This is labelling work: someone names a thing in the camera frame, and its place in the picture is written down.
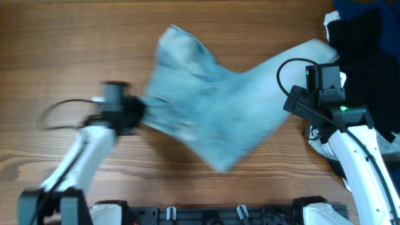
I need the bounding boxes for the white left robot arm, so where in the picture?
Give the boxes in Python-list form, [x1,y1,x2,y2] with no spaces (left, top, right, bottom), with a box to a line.
[18,94,145,224]

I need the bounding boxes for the light blue denim shorts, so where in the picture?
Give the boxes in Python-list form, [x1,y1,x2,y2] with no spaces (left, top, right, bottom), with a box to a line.
[143,26,338,173]

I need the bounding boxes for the grey patterned garment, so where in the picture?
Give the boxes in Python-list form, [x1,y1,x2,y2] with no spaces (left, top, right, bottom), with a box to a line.
[308,126,399,162]

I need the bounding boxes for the black garment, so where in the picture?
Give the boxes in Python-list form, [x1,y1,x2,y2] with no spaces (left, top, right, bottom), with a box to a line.
[327,9,399,143]

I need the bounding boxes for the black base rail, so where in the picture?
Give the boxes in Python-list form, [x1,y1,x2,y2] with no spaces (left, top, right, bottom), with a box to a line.
[127,204,349,225]

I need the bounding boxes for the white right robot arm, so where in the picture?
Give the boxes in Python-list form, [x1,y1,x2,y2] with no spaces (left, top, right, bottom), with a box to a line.
[284,86,399,224]

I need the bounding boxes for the white cloth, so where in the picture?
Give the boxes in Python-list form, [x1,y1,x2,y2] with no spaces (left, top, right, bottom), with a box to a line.
[323,11,340,40]

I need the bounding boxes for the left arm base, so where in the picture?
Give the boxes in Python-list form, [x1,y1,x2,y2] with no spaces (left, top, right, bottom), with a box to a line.
[89,200,129,225]

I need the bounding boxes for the dark blue garment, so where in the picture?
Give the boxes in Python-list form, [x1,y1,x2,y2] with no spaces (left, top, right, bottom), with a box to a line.
[334,0,399,63]

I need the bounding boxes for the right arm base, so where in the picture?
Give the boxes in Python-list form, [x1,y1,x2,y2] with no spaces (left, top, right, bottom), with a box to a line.
[290,196,352,225]

